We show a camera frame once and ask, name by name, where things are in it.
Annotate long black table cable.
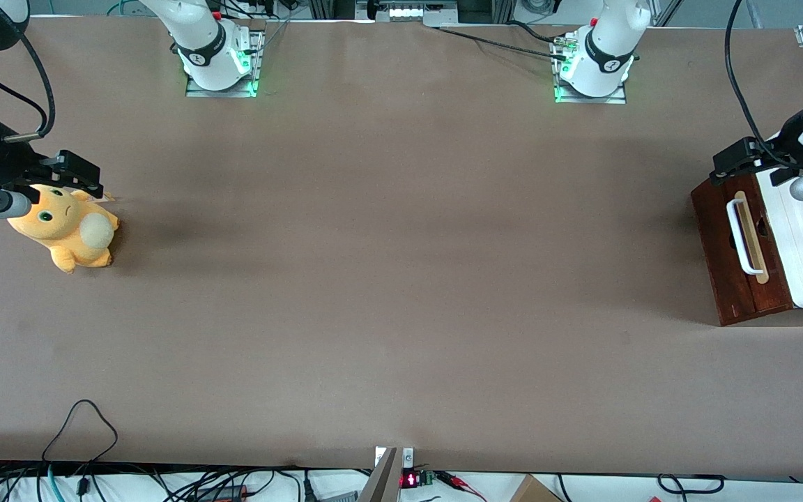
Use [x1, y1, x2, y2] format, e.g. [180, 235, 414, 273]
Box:
[435, 26, 569, 61]

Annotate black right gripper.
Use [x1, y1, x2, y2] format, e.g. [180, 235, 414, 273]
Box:
[0, 124, 105, 201]

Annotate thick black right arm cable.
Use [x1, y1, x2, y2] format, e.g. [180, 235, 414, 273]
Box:
[3, 31, 56, 144]

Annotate white power strip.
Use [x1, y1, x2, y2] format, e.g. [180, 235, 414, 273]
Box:
[356, 0, 458, 23]

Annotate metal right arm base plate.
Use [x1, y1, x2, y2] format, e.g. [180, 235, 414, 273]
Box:
[185, 29, 265, 98]

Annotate red clip leads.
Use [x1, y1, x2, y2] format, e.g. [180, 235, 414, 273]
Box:
[436, 471, 489, 501]

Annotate black cable coil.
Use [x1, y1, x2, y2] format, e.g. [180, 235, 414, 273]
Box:
[656, 473, 727, 495]

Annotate white drawer handle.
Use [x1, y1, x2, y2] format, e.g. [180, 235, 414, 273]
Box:
[726, 198, 765, 274]

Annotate short black table cable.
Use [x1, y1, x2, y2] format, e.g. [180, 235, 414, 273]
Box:
[506, 21, 566, 44]

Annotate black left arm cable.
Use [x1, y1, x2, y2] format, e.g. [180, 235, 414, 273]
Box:
[724, 0, 803, 172]

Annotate brown cardboard box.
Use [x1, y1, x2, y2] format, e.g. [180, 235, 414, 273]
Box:
[510, 474, 564, 502]

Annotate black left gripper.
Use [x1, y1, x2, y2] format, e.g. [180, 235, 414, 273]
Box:
[710, 101, 803, 188]

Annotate black looped cable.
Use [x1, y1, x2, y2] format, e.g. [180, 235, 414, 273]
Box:
[43, 399, 119, 465]

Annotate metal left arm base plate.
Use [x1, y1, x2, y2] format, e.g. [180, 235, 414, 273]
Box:
[553, 35, 627, 105]

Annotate orange plush toy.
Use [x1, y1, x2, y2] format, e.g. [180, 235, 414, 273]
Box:
[8, 183, 121, 274]

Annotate tan wooden handle backing strip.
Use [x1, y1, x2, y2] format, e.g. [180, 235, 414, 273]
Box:
[734, 190, 770, 285]

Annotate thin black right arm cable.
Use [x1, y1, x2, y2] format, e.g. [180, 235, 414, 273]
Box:
[0, 47, 48, 121]

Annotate black power adapter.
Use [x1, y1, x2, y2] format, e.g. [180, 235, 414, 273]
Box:
[196, 485, 250, 502]

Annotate white mounting plate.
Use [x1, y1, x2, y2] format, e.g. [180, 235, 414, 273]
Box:
[374, 448, 415, 469]

